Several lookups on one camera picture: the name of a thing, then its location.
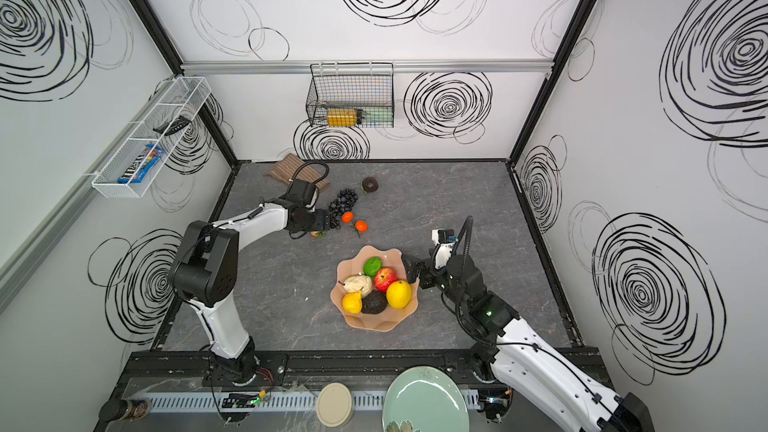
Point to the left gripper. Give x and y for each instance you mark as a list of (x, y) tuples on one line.
[(321, 219)]

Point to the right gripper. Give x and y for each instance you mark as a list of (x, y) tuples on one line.
[(424, 273)]

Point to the red fake apple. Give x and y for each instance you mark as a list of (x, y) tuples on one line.
[(384, 278)]

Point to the large yellow fake lemon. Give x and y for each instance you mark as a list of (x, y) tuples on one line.
[(399, 294)]

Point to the dark brown fake fig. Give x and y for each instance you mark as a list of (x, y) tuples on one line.
[(369, 185)]

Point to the green fake lime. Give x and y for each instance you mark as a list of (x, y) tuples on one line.
[(372, 266)]

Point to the beige fake pear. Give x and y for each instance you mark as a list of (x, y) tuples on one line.
[(362, 284)]

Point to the dark fake avocado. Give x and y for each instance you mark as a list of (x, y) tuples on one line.
[(374, 303)]

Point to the pink wavy fruit bowl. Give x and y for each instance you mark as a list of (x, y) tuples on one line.
[(389, 317)]

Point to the small yellow fake lemon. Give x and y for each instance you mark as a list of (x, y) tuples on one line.
[(352, 303)]

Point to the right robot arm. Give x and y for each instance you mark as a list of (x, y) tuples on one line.
[(509, 351)]

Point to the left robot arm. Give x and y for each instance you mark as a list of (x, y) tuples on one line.
[(204, 271)]

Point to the black fake grape bunch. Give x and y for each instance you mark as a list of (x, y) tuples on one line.
[(342, 204)]

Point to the right orange fake tangerine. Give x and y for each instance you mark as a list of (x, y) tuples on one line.
[(361, 226)]

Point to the brown folded cloth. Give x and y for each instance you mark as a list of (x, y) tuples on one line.
[(284, 170)]

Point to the yellow bottle in basket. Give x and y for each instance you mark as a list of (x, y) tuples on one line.
[(344, 117)]

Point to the green item in basket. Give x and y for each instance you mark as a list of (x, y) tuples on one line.
[(377, 117)]

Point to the black remote control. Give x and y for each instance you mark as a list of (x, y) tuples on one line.
[(172, 127)]

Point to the green plate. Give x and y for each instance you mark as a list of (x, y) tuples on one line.
[(423, 398)]

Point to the blue candy packet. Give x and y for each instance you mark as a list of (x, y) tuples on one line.
[(149, 156)]

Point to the beige round lid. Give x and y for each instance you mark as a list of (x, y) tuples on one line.
[(334, 405)]

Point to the dark jar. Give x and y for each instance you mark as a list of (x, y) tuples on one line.
[(124, 410)]

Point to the black wire wall basket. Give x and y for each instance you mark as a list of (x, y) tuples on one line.
[(348, 85)]

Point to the white wire wall shelf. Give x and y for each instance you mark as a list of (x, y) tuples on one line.
[(185, 152)]

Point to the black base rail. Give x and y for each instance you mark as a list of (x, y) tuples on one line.
[(462, 365)]

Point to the white cable duct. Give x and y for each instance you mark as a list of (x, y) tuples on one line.
[(226, 403)]

